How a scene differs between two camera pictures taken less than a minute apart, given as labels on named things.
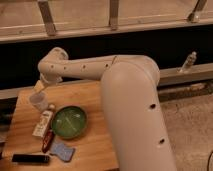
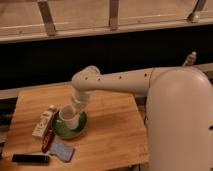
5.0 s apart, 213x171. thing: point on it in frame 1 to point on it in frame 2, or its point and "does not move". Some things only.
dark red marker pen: x=48 y=140 does not move
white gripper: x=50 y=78 to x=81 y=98
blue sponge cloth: x=63 y=151 does not move
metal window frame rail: x=27 y=20 does not move
